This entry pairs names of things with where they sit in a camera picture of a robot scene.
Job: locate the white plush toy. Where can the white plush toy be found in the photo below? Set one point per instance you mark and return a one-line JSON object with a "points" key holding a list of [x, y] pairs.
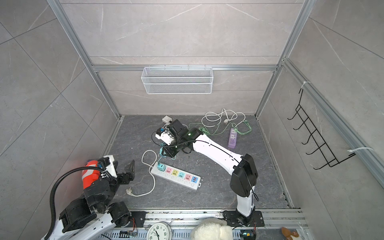
{"points": [[212, 229]]}

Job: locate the red plush toy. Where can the red plush toy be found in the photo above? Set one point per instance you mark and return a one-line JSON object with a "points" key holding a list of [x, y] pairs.
{"points": [[90, 176]]}

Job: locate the white square charger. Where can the white square charger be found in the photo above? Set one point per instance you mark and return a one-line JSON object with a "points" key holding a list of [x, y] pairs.
{"points": [[167, 119]]}

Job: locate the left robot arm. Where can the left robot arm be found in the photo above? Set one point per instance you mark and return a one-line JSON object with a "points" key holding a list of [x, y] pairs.
{"points": [[94, 212]]}

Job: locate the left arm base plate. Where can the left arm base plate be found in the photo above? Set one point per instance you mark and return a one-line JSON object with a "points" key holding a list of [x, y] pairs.
{"points": [[137, 218]]}

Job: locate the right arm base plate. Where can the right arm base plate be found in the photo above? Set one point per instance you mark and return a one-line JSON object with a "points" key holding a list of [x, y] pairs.
{"points": [[235, 219]]}

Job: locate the white multicolour power strip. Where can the white multicolour power strip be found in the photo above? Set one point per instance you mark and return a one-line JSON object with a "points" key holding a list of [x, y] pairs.
{"points": [[178, 176]]}

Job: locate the white wire mesh basket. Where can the white wire mesh basket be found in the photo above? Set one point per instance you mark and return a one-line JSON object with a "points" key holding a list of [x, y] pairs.
{"points": [[177, 80]]}

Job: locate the teal charger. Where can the teal charger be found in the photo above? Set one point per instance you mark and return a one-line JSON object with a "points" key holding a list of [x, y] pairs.
{"points": [[161, 167]]}

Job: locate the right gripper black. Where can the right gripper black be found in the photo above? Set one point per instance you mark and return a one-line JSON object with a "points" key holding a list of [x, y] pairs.
{"points": [[170, 152]]}

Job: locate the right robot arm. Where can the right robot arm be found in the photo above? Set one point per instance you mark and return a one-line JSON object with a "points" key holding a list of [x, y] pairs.
{"points": [[242, 169]]}

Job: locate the white analog clock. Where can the white analog clock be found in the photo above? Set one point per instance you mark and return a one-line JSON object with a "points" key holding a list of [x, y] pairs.
{"points": [[159, 231]]}

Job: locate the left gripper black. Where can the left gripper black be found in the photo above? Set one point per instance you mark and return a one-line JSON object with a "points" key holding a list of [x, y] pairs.
{"points": [[129, 175]]}

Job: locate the brown plush toy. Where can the brown plush toy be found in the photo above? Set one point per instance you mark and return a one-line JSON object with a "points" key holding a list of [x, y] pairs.
{"points": [[290, 235]]}

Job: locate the purple power strip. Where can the purple power strip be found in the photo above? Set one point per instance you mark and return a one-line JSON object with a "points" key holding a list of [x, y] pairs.
{"points": [[232, 138]]}

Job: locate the black wire hook rack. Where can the black wire hook rack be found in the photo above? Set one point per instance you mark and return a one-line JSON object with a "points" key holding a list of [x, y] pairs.
{"points": [[315, 136]]}

